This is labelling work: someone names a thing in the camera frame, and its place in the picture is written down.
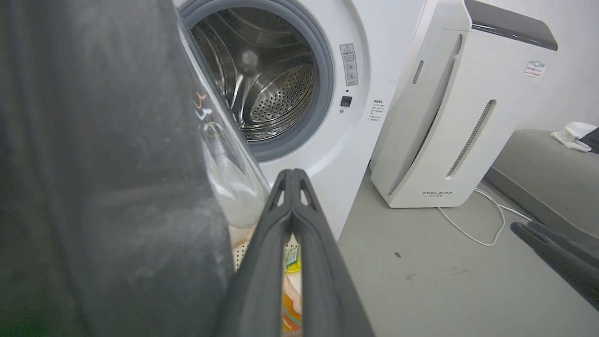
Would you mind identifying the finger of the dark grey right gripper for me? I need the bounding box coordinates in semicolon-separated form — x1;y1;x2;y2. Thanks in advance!
527;220;599;265
510;222;599;310

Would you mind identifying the white washing machine body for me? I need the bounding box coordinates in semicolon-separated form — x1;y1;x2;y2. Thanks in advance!
172;0;427;242

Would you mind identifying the white power cable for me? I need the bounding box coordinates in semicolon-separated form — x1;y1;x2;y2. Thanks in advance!
437;188;533;247

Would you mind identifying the dark cloth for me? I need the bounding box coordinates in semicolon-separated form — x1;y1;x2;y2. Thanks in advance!
580;127;599;154

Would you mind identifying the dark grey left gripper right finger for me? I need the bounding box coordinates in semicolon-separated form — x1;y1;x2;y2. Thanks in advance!
293;169;375;337

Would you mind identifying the small printed text label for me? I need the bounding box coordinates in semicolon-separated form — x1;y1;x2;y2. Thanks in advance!
368;99;386;124

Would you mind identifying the yellow green toy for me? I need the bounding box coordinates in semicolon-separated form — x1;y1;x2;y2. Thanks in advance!
285;245;302;274

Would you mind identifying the grey warning sticker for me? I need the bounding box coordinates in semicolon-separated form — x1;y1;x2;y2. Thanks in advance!
339;43;359;87

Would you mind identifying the stainless steel washing drum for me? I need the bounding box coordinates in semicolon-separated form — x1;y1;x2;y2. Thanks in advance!
190;7;320;142

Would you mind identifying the white air purifier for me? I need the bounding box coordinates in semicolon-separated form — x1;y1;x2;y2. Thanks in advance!
369;0;559;209

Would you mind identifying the grey rubber door gasket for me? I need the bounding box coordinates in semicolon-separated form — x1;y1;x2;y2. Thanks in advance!
180;0;335;162

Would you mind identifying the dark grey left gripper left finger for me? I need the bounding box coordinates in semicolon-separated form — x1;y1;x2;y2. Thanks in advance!
213;169;293;337

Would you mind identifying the dark grey washing machine door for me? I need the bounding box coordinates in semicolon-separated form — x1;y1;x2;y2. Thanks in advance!
0;0;272;337

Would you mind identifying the small colourful purifier sticker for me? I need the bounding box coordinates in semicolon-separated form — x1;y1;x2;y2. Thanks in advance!
524;60;547;78

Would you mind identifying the white cloth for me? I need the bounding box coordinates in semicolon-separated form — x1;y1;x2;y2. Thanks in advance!
550;121;599;153

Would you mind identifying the orange colourful toy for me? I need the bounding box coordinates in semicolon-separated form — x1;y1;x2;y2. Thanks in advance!
282;291;303;333

